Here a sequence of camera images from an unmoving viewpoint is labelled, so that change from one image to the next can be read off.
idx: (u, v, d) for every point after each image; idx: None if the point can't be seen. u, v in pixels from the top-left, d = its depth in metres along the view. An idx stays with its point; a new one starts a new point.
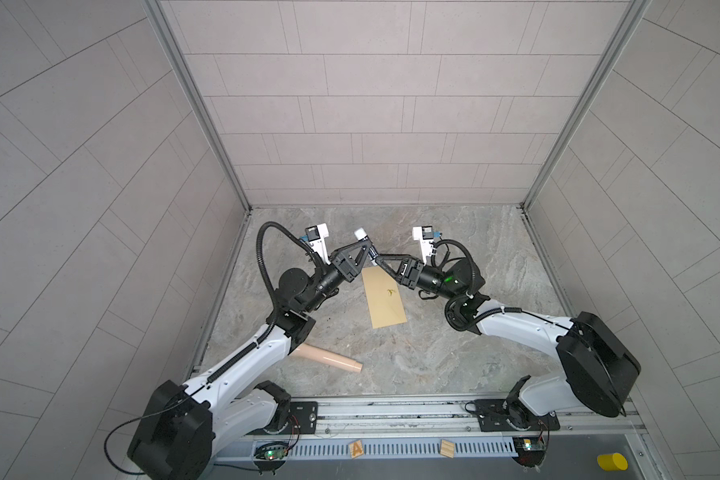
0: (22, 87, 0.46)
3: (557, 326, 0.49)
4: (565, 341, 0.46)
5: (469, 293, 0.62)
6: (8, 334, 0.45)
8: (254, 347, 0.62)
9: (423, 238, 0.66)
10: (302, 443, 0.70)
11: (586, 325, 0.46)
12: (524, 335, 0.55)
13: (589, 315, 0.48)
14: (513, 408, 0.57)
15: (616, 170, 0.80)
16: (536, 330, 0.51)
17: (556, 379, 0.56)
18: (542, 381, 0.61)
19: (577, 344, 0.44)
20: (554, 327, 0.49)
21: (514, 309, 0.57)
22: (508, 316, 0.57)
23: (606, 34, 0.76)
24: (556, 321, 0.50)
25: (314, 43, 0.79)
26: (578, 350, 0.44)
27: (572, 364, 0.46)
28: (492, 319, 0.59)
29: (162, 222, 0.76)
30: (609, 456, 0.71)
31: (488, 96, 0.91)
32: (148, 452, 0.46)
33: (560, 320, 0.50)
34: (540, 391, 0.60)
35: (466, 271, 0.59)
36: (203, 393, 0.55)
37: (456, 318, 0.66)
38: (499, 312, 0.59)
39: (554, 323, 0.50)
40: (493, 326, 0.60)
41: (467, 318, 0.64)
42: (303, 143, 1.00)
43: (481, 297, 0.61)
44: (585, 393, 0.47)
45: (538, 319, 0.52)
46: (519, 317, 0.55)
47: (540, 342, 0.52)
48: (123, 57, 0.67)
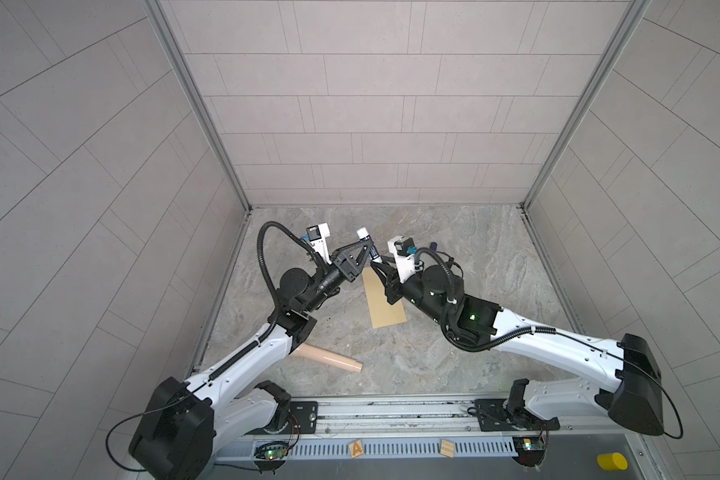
0: (22, 86, 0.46)
3: (610, 357, 0.43)
4: (626, 377, 0.41)
5: (452, 298, 0.52)
6: (8, 334, 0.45)
8: (256, 345, 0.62)
9: (398, 254, 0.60)
10: (302, 443, 0.70)
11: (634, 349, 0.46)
12: (564, 362, 0.48)
13: (633, 339, 0.44)
14: (516, 415, 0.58)
15: (617, 169, 0.80)
16: (583, 360, 0.45)
17: (574, 394, 0.54)
18: (549, 391, 0.60)
19: (638, 380, 0.40)
20: (606, 357, 0.43)
21: (548, 331, 0.48)
22: (542, 339, 0.48)
23: (607, 34, 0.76)
24: (605, 349, 0.44)
25: (314, 43, 0.79)
26: (644, 389, 0.39)
27: (637, 403, 0.41)
28: (518, 340, 0.50)
29: (162, 221, 0.77)
30: (608, 456, 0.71)
31: (488, 96, 0.91)
32: (149, 448, 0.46)
33: (610, 348, 0.44)
34: (549, 401, 0.59)
35: (439, 279, 0.51)
36: (204, 391, 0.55)
37: (463, 338, 0.54)
38: (529, 333, 0.49)
39: (606, 352, 0.44)
40: (520, 346, 0.50)
41: (478, 336, 0.52)
42: (302, 143, 1.00)
43: (488, 309, 0.54)
44: (628, 418, 0.45)
45: (582, 345, 0.45)
46: (556, 341, 0.47)
47: (584, 372, 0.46)
48: (122, 56, 0.66)
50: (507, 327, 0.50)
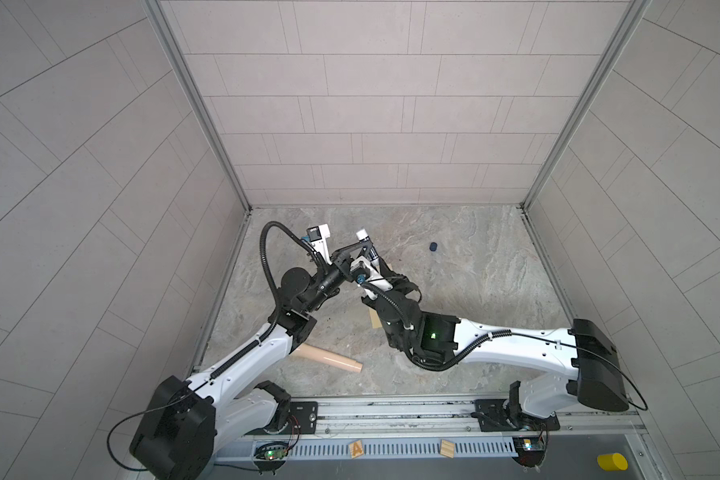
0: (22, 86, 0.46)
3: (564, 347, 0.44)
4: (582, 364, 0.42)
5: (410, 325, 0.51)
6: (8, 334, 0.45)
8: (257, 344, 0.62)
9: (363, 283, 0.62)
10: (302, 443, 0.70)
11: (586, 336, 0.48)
12: (524, 360, 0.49)
13: (581, 323, 0.45)
14: (518, 421, 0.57)
15: (616, 170, 0.80)
16: (542, 356, 0.45)
17: (553, 388, 0.55)
18: (536, 391, 0.61)
19: (593, 364, 0.41)
20: (560, 347, 0.44)
21: (505, 333, 0.48)
22: (500, 342, 0.48)
23: (607, 34, 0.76)
24: (558, 340, 0.45)
25: (314, 43, 0.79)
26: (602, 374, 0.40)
27: (597, 387, 0.42)
28: (480, 349, 0.49)
29: (162, 221, 0.77)
30: (609, 456, 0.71)
31: (488, 97, 0.91)
32: (150, 447, 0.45)
33: (561, 338, 0.45)
34: (538, 399, 0.60)
35: (389, 309, 0.49)
36: (206, 389, 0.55)
37: (429, 359, 0.53)
38: (488, 340, 0.49)
39: (559, 343, 0.44)
40: (483, 354, 0.50)
41: (444, 355, 0.51)
42: (302, 144, 1.01)
43: (447, 325, 0.53)
44: (598, 402, 0.46)
45: (536, 341, 0.46)
46: (513, 341, 0.47)
47: (544, 366, 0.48)
48: (122, 57, 0.66)
50: (467, 339, 0.50)
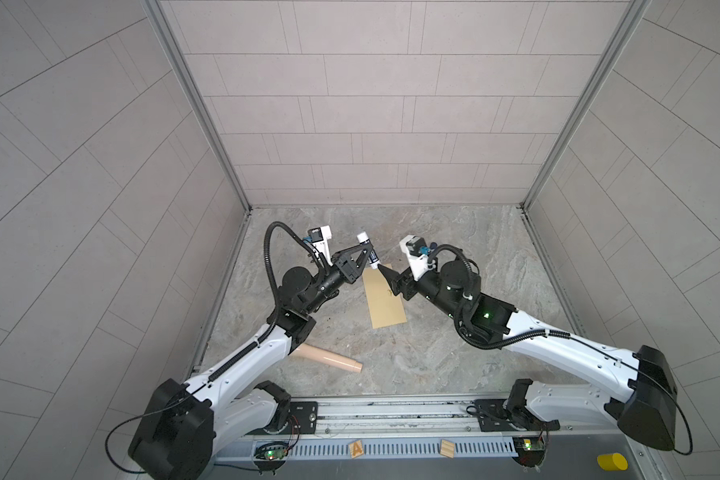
0: (23, 86, 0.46)
3: (623, 366, 0.43)
4: (639, 387, 0.41)
5: (468, 293, 0.53)
6: (8, 334, 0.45)
8: (255, 346, 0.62)
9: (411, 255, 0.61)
10: (302, 443, 0.70)
11: (651, 363, 0.45)
12: (576, 368, 0.48)
13: (650, 350, 0.43)
14: (515, 413, 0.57)
15: (617, 170, 0.80)
16: (596, 367, 0.45)
17: (581, 400, 0.54)
18: (554, 393, 0.60)
19: (652, 392, 0.39)
20: (620, 366, 0.43)
21: (563, 336, 0.48)
22: (556, 343, 0.48)
23: (607, 34, 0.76)
24: (620, 359, 0.44)
25: (314, 43, 0.79)
26: (659, 402, 0.39)
27: (650, 414, 0.41)
28: (530, 342, 0.50)
29: (162, 221, 0.77)
30: (608, 456, 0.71)
31: (488, 97, 0.91)
32: (148, 451, 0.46)
33: (625, 358, 0.44)
34: (553, 403, 0.59)
35: (457, 273, 0.52)
36: (204, 392, 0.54)
37: (475, 335, 0.55)
38: (542, 336, 0.49)
39: (619, 361, 0.43)
40: (535, 350, 0.51)
41: (490, 334, 0.53)
42: (302, 144, 1.01)
43: (505, 308, 0.54)
44: (639, 431, 0.45)
45: (596, 352, 0.45)
46: (570, 346, 0.47)
47: (595, 378, 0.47)
48: (122, 57, 0.66)
50: (520, 328, 0.51)
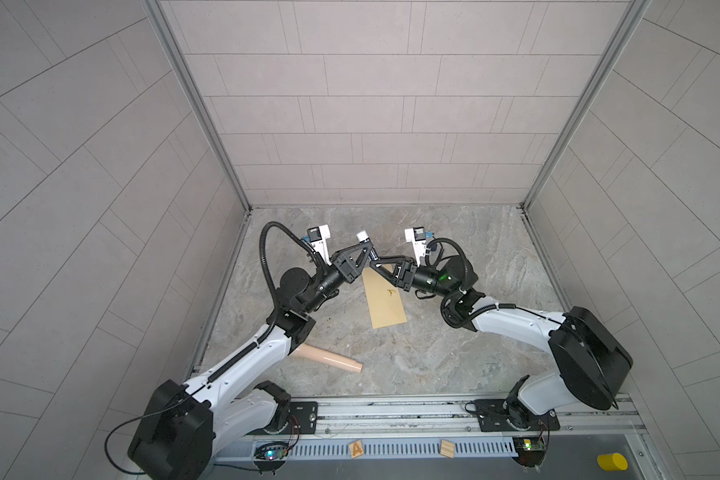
0: (23, 86, 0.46)
3: (550, 321, 0.50)
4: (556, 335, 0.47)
5: (463, 289, 0.63)
6: (8, 334, 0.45)
8: (254, 347, 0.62)
9: (416, 240, 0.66)
10: (302, 443, 0.70)
11: (577, 319, 0.49)
12: (517, 331, 0.56)
13: (580, 309, 0.49)
14: (513, 408, 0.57)
15: (617, 170, 0.80)
16: (529, 326, 0.52)
17: (552, 376, 0.56)
18: (538, 379, 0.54)
19: (568, 337, 0.45)
20: (547, 322, 0.50)
21: (508, 305, 0.58)
22: (502, 311, 0.58)
23: (606, 34, 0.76)
24: (549, 316, 0.51)
25: (314, 43, 0.79)
26: (570, 345, 0.44)
27: (564, 357, 0.46)
28: (488, 314, 0.60)
29: (162, 221, 0.77)
30: (609, 456, 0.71)
31: (488, 97, 0.91)
32: (148, 452, 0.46)
33: (553, 315, 0.51)
34: (537, 387, 0.60)
35: (459, 267, 0.60)
36: (203, 393, 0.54)
37: (453, 315, 0.66)
38: (492, 309, 0.60)
39: (547, 318, 0.51)
40: (488, 323, 0.61)
41: (462, 317, 0.65)
42: (303, 143, 1.00)
43: (477, 293, 0.66)
44: (577, 386, 0.47)
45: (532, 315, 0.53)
46: (513, 312, 0.56)
47: (532, 337, 0.53)
48: (123, 57, 0.67)
50: (483, 303, 0.62)
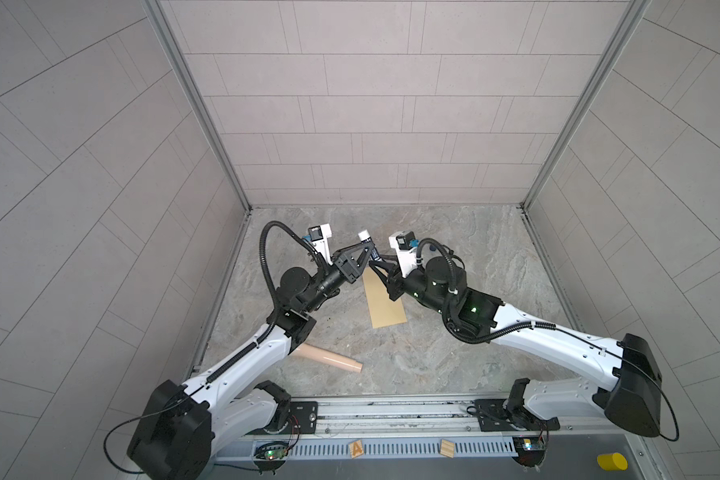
0: (23, 86, 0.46)
3: (607, 354, 0.43)
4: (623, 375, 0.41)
5: (454, 288, 0.53)
6: (8, 334, 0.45)
8: (254, 347, 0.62)
9: (400, 248, 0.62)
10: (302, 443, 0.70)
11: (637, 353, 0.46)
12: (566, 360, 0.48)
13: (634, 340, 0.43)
14: (515, 413, 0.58)
15: (617, 170, 0.80)
16: (582, 357, 0.45)
17: (574, 394, 0.54)
18: (549, 390, 0.60)
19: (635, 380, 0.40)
20: (605, 355, 0.43)
21: (548, 327, 0.48)
22: (542, 335, 0.48)
23: (606, 34, 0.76)
24: (604, 347, 0.44)
25: (314, 43, 0.79)
26: (643, 391, 0.39)
27: (633, 403, 0.42)
28: (518, 335, 0.50)
29: (162, 221, 0.77)
30: (609, 456, 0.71)
31: (488, 96, 0.91)
32: (147, 451, 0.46)
33: (608, 346, 0.44)
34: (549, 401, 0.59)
35: (442, 270, 0.52)
36: (203, 393, 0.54)
37: (463, 330, 0.55)
38: (529, 328, 0.49)
39: (604, 350, 0.44)
40: (520, 342, 0.51)
41: (478, 328, 0.53)
42: (303, 143, 1.00)
43: (493, 302, 0.54)
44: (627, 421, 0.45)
45: (581, 342, 0.45)
46: (556, 338, 0.47)
47: (583, 370, 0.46)
48: (122, 57, 0.66)
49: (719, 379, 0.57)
50: (508, 320, 0.51)
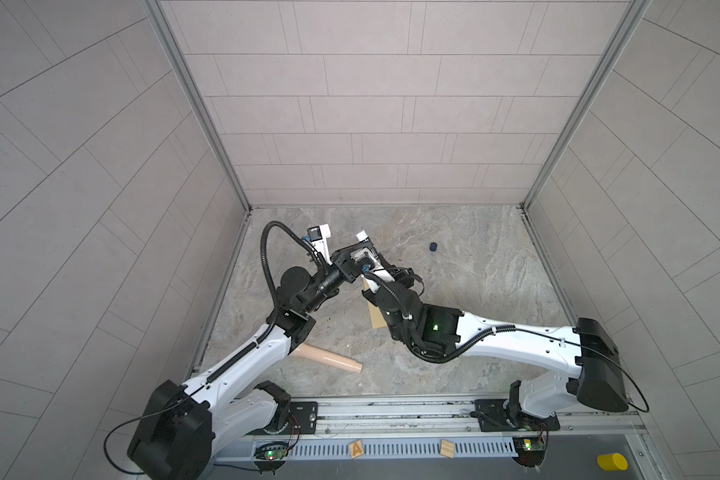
0: (23, 86, 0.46)
3: (567, 344, 0.44)
4: (585, 363, 0.42)
5: (407, 314, 0.51)
6: (8, 334, 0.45)
8: (254, 347, 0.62)
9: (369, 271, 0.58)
10: (302, 443, 0.70)
11: (591, 336, 0.48)
12: (528, 358, 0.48)
13: (585, 322, 0.45)
14: (518, 421, 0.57)
15: (616, 170, 0.80)
16: (546, 353, 0.45)
17: (552, 387, 0.55)
18: (536, 388, 0.61)
19: (597, 365, 0.40)
20: (564, 346, 0.44)
21: (509, 328, 0.48)
22: (503, 337, 0.47)
23: (606, 34, 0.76)
24: (563, 338, 0.44)
25: (314, 43, 0.79)
26: (607, 375, 0.39)
27: (601, 389, 0.43)
28: (483, 344, 0.49)
29: (162, 221, 0.77)
30: (609, 456, 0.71)
31: (488, 97, 0.91)
32: (148, 451, 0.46)
33: (566, 336, 0.44)
34: (538, 399, 0.60)
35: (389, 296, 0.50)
36: (202, 393, 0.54)
37: (431, 351, 0.52)
38: (491, 335, 0.48)
39: (563, 341, 0.44)
40: (484, 350, 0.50)
41: (444, 346, 0.51)
42: (303, 143, 1.00)
43: (452, 315, 0.53)
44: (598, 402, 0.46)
45: (540, 337, 0.46)
46: (518, 337, 0.47)
47: (550, 365, 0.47)
48: (122, 57, 0.66)
49: (719, 379, 0.57)
50: (470, 333, 0.49)
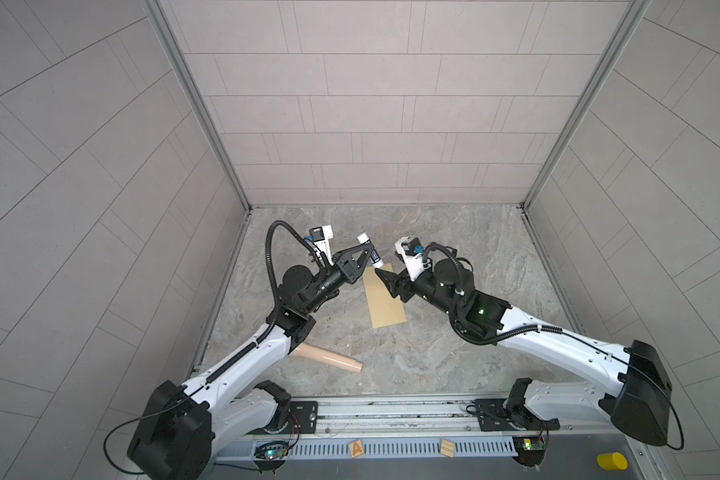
0: (22, 86, 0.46)
3: (615, 360, 0.43)
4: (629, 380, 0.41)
5: (461, 289, 0.54)
6: (8, 334, 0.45)
8: (254, 346, 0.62)
9: (407, 255, 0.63)
10: (302, 443, 0.70)
11: (642, 357, 0.46)
12: (570, 363, 0.48)
13: (641, 345, 0.44)
14: (515, 412, 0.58)
15: (617, 169, 0.80)
16: (588, 362, 0.45)
17: (579, 397, 0.54)
18: (552, 392, 0.60)
19: (640, 385, 0.40)
20: (610, 360, 0.43)
21: (555, 331, 0.49)
22: (547, 338, 0.48)
23: (606, 34, 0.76)
24: (611, 352, 0.44)
25: (314, 43, 0.79)
26: (648, 397, 0.39)
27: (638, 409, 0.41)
28: (524, 338, 0.51)
29: (162, 221, 0.77)
30: (609, 455, 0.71)
31: (488, 96, 0.91)
32: (147, 452, 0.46)
33: (615, 351, 0.44)
34: (551, 401, 0.59)
35: (448, 270, 0.54)
36: (202, 394, 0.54)
37: (470, 331, 0.56)
38: (535, 331, 0.50)
39: (610, 355, 0.44)
40: (526, 344, 0.51)
41: (485, 331, 0.54)
42: (303, 143, 1.00)
43: (500, 304, 0.55)
44: (633, 427, 0.45)
45: (587, 347, 0.46)
46: (562, 341, 0.47)
47: (587, 374, 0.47)
48: (122, 57, 0.66)
49: None
50: (514, 324, 0.52)
